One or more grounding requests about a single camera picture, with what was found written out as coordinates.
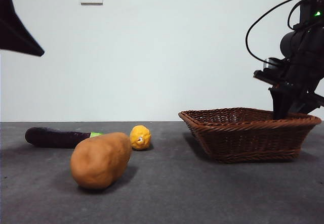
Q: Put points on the pale grey camera box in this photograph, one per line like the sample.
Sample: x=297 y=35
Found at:
x=272 y=63

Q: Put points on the brown potato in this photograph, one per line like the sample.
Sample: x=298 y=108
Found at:
x=101 y=161

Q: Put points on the brown woven wicker basket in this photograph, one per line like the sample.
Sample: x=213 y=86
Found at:
x=253 y=143

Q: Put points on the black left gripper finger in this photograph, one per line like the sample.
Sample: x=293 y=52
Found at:
x=12 y=32

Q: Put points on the yellow corn cob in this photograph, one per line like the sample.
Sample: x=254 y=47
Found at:
x=141 y=136

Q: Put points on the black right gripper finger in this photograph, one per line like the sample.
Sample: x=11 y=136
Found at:
x=307 y=105
x=281 y=102

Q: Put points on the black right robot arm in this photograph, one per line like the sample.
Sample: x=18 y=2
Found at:
x=291 y=43

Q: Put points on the purple eggplant with green stem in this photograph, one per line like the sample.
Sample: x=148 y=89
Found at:
x=50 y=138

